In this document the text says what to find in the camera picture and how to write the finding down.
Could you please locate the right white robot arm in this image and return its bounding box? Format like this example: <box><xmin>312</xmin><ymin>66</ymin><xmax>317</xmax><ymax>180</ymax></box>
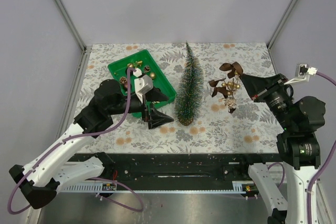
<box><xmin>239</xmin><ymin>74</ymin><xmax>325</xmax><ymax>223</ymax></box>

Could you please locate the small green christmas tree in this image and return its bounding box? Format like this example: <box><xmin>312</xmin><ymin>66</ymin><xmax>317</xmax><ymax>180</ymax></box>
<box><xmin>174</xmin><ymin>43</ymin><xmax>204</xmax><ymax>126</ymax></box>

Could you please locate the right aluminium frame post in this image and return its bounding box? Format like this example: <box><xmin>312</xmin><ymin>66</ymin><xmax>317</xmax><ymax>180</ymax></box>
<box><xmin>266</xmin><ymin>0</ymin><xmax>299</xmax><ymax>50</ymax></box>

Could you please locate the left aluminium frame post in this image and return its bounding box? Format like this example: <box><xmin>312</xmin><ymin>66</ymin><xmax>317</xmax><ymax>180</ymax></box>
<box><xmin>39</xmin><ymin>0</ymin><xmax>87</xmax><ymax>53</ymax></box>

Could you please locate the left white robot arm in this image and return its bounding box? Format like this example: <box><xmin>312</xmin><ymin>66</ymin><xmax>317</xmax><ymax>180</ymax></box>
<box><xmin>7</xmin><ymin>76</ymin><xmax>173</xmax><ymax>214</ymax></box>

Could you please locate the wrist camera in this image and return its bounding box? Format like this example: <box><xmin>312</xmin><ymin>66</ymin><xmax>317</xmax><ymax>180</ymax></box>
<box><xmin>133</xmin><ymin>68</ymin><xmax>153</xmax><ymax>103</ymax></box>
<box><xmin>285</xmin><ymin>63</ymin><xmax>318</xmax><ymax>85</ymax></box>

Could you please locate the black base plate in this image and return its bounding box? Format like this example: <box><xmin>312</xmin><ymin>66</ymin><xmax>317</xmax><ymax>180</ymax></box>
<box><xmin>68</xmin><ymin>152</ymin><xmax>271</xmax><ymax>183</ymax></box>

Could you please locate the purple cable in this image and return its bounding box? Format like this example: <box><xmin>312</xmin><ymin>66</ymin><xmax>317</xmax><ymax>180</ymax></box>
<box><xmin>223</xmin><ymin>70</ymin><xmax>336</xmax><ymax>224</ymax></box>
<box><xmin>7</xmin><ymin>68</ymin><xmax>144</xmax><ymax>214</ymax></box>

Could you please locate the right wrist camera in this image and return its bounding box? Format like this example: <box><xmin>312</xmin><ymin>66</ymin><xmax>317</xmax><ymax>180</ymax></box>
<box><xmin>285</xmin><ymin>63</ymin><xmax>318</xmax><ymax>85</ymax></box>

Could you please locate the white slotted cable duct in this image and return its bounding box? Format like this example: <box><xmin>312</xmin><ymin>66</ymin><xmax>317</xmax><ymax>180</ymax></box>
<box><xmin>62</xmin><ymin>178</ymin><xmax>254</xmax><ymax>194</ymax></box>

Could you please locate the gold bell green ornament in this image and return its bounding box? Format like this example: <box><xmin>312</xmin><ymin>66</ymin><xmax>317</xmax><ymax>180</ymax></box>
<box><xmin>127</xmin><ymin>60</ymin><xmax>143</xmax><ymax>68</ymax></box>

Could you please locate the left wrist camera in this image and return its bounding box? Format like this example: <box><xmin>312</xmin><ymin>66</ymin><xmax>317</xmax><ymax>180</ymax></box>
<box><xmin>133</xmin><ymin>68</ymin><xmax>153</xmax><ymax>103</ymax></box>

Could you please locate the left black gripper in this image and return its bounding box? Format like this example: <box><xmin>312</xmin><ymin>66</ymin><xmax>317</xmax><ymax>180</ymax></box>
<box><xmin>108</xmin><ymin>86</ymin><xmax>174</xmax><ymax>128</ymax></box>

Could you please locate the aluminium frame post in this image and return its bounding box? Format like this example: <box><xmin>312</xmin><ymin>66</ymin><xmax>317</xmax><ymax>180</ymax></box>
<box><xmin>39</xmin><ymin>0</ymin><xmax>87</xmax><ymax>53</ymax></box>
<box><xmin>266</xmin><ymin>0</ymin><xmax>299</xmax><ymax>50</ymax></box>

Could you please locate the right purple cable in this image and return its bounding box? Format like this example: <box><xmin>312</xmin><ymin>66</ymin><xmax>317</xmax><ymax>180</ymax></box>
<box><xmin>223</xmin><ymin>70</ymin><xmax>336</xmax><ymax>224</ymax></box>

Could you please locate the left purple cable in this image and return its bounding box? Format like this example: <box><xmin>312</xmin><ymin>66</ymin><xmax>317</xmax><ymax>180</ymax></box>
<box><xmin>7</xmin><ymin>68</ymin><xmax>144</xmax><ymax>214</ymax></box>

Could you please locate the floral patterned table mat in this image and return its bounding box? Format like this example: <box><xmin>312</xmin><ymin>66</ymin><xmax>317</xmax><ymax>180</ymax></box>
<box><xmin>76</xmin><ymin>42</ymin><xmax>282</xmax><ymax>154</ymax></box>

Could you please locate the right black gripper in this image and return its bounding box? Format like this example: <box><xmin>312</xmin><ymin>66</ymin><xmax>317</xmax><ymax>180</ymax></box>
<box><xmin>239</xmin><ymin>72</ymin><xmax>296</xmax><ymax>130</ymax></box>

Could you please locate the brown ribbon pinecone ornament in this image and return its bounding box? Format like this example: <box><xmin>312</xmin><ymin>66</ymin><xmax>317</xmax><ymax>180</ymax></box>
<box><xmin>208</xmin><ymin>62</ymin><xmax>243</xmax><ymax>114</ymax></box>

